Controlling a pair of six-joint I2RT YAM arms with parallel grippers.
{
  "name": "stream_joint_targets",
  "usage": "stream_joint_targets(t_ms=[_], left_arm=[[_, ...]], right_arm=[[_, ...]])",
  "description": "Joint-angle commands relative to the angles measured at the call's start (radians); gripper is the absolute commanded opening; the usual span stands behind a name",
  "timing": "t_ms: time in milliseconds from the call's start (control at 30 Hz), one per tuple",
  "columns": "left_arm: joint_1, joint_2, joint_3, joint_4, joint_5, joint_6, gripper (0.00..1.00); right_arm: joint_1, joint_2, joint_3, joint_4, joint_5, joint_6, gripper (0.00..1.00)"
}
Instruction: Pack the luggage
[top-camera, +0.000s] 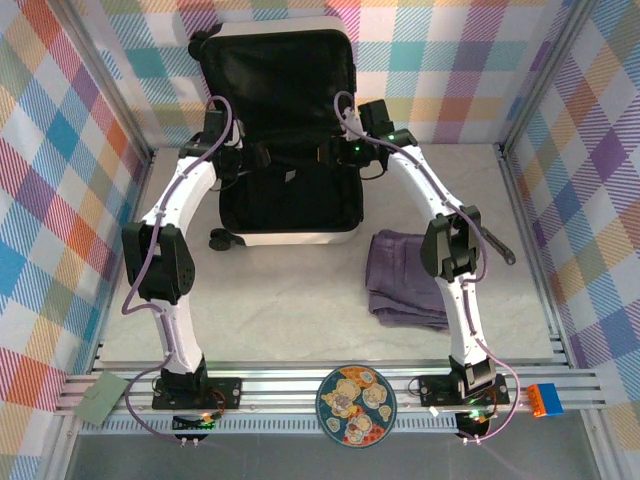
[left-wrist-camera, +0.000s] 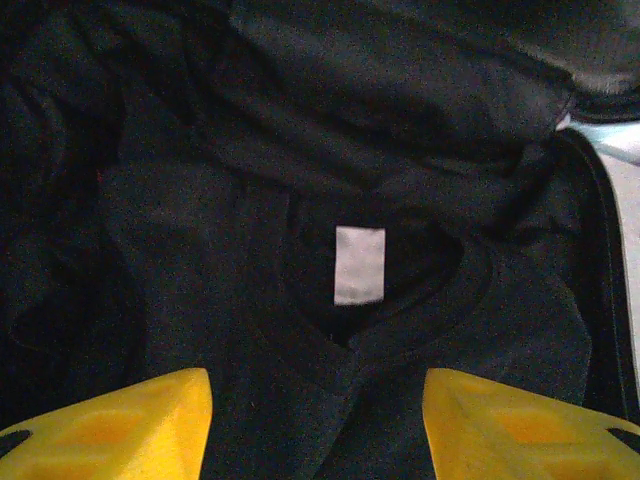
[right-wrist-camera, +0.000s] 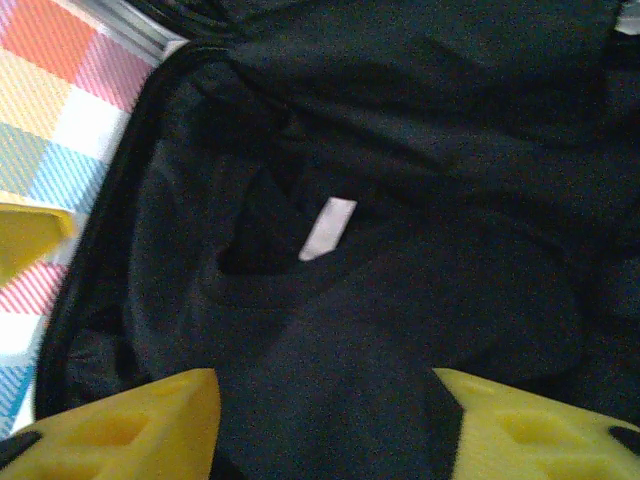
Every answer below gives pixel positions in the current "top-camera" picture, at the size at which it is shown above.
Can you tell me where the grey metal bar tool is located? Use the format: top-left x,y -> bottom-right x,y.
478,224 -> 517,266

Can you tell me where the aluminium side rail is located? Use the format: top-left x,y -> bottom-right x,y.
87,147 -> 156,374
497,144 -> 574,369

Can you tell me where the green card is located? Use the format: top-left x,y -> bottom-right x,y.
73,372 -> 131,427

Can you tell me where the slotted grey cable duct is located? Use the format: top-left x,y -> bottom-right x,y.
74,417 -> 461,435

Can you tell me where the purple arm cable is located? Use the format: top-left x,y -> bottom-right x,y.
121,94 -> 237,442
333,90 -> 526,444

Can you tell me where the aluminium frame post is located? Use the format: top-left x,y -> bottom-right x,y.
493,0 -> 601,161
47,0 -> 157,166

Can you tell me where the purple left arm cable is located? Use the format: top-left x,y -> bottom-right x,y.
121,94 -> 237,442

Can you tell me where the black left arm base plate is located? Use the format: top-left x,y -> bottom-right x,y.
151,375 -> 243,412

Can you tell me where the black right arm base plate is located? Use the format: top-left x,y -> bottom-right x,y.
417,373 -> 511,408

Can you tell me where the round bear-print tin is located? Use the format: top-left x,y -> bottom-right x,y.
315,364 -> 397,449

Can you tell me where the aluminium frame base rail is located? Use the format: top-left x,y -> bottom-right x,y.
53,358 -> 620,436

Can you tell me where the white hard-shell suitcase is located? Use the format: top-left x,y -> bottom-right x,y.
188,16 -> 366,251

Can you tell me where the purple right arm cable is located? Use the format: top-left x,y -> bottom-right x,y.
333,90 -> 526,444

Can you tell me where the purple towel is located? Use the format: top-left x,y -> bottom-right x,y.
364,229 -> 451,332

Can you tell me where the orange and blue block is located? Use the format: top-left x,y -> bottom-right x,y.
525,382 -> 565,419

